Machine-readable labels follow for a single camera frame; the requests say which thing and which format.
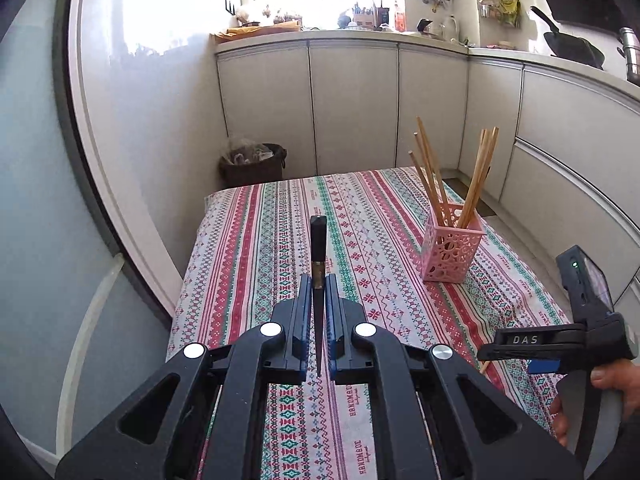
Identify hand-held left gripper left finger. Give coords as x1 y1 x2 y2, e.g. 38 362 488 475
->
55 274 314 480

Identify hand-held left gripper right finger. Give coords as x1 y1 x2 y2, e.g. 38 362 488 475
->
323 275 584 480

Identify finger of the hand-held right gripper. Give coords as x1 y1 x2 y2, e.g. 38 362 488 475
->
477 324 586 375

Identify black chopstick with gold band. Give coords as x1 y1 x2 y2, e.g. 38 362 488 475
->
310 215 329 378

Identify pink perforated utensil holder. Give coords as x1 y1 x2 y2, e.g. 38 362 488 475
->
420 203 487 282

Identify bunch of wooden chopsticks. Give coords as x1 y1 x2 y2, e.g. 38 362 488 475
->
409 116 501 231

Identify dish rack with utensils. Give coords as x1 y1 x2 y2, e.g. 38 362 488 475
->
350 0 391 29

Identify person's right hand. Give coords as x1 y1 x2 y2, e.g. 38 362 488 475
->
549 360 640 448

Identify patterned striped tablecloth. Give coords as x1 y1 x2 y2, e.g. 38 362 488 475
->
167 166 573 480

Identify brown floor mat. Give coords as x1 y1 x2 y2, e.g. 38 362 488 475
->
440 176 501 217

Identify brown trash bin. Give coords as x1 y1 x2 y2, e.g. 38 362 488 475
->
220 142 289 191

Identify clear plastic bin bag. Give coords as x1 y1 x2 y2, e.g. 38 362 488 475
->
225 136 274 166

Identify white plastic pipe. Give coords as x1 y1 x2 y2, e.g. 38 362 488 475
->
54 254 124 456

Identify white kitchen cabinets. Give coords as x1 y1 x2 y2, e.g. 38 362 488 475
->
215 30 640 306

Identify stainless steel pot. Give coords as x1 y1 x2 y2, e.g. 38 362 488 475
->
617 26 640 84

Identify black wok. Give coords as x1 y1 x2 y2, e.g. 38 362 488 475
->
530 6 606 70

